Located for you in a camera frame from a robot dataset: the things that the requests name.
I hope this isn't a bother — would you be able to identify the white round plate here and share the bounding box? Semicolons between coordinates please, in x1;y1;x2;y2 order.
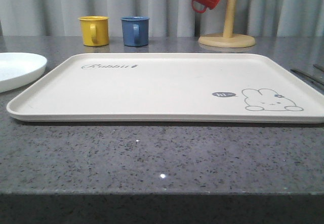
1;53;48;93

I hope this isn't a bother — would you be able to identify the stainless steel fork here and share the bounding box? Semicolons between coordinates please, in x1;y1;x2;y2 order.
290;69;323;91

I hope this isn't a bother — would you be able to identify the stainless steel knife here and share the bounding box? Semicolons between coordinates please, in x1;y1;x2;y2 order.
313;64;324;72

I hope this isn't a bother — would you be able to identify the blue enamel mug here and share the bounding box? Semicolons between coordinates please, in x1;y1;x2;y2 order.
121;16;149;47

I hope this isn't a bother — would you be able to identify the cream rabbit serving tray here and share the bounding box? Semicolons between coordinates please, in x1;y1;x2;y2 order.
7;53;323;123

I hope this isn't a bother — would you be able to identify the wooden mug tree stand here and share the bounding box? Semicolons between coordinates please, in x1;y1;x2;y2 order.
198;0;256;48

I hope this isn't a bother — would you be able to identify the yellow enamel mug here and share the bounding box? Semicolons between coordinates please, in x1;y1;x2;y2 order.
78;16;109;47

